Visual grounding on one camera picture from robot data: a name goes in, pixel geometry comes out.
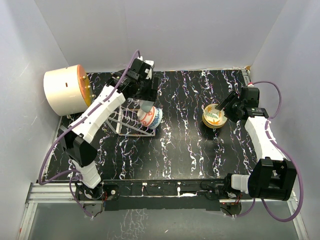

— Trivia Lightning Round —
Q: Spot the orange leaf pattern bowl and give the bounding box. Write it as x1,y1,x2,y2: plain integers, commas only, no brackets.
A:
203,122,225,126

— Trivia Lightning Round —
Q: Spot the light green checkered bowl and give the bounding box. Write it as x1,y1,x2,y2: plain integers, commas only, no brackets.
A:
138,99,155,113

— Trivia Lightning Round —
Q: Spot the yellow sun pattern bowl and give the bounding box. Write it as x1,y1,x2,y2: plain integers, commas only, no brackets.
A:
206,125,224,129

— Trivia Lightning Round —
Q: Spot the aluminium frame rail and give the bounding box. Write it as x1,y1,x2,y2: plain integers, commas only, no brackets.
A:
18,183,309,240

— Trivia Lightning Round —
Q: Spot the red flower striped bowl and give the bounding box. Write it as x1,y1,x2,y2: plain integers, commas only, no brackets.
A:
137,106,156,128

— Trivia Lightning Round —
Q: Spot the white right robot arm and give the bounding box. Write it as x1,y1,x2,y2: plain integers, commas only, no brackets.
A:
216,87,297,201

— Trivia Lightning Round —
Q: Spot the green sprig pattern bowl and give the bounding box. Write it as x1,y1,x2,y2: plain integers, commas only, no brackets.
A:
202,103,228,124

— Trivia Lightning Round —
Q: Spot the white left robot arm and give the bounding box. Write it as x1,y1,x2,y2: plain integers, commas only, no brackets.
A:
61,57,162,200

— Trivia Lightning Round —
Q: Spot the blue rose pattern bowl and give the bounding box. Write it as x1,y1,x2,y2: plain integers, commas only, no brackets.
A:
149,108,163,130

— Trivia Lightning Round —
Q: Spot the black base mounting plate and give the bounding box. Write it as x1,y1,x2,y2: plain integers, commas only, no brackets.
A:
75,179,250,212

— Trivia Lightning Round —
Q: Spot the white wire dish rack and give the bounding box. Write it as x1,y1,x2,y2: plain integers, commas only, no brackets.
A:
105,98,156,137

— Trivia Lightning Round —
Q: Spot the white cylinder with orange lid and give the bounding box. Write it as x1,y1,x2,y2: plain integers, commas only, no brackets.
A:
43,64,94,117

